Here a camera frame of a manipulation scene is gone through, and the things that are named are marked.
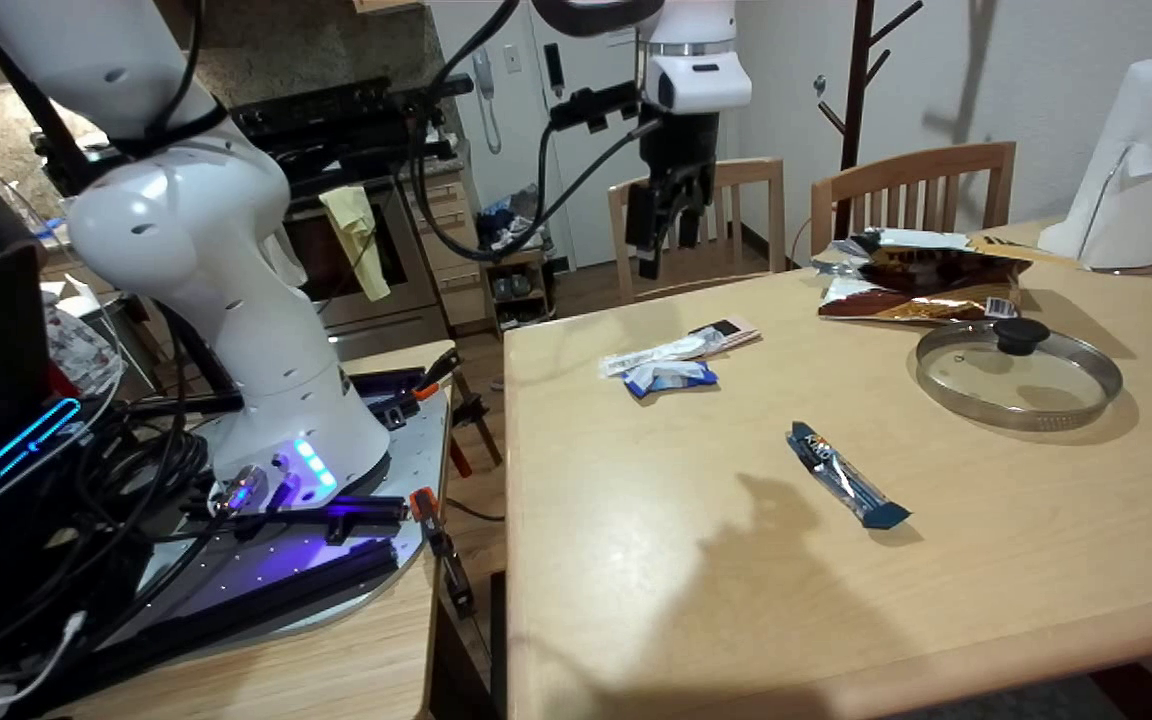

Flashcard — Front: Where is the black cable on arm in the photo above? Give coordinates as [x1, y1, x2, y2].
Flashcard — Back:
[412, 0, 662, 270]

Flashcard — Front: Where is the glass pot lid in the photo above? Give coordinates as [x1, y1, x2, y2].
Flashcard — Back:
[913, 322, 1125, 434]

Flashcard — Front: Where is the white electric water boiler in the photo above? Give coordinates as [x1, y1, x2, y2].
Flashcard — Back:
[1039, 59, 1152, 272]

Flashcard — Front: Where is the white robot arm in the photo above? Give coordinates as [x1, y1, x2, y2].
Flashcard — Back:
[0, 0, 753, 512]

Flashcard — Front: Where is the wooden chair near robot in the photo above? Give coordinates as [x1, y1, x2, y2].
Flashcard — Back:
[608, 155, 789, 299]

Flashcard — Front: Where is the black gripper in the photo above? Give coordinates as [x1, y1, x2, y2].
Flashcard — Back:
[634, 113, 719, 258]

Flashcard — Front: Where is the dark blue snack bar packet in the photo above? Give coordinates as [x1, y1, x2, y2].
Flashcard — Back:
[789, 420, 909, 533]

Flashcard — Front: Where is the crumpled brown snack bag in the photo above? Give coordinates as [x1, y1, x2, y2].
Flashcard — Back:
[818, 228, 1030, 324]

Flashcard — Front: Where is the clear plastic long packet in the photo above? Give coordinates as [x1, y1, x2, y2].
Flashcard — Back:
[599, 322, 759, 376]

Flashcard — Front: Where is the black coat stand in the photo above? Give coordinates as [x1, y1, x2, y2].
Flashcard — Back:
[818, 0, 926, 167]

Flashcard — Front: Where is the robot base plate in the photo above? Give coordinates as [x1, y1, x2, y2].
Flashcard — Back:
[88, 382, 452, 666]

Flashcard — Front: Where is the wooden chair beside boiler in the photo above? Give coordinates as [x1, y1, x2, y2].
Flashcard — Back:
[808, 139, 1015, 252]

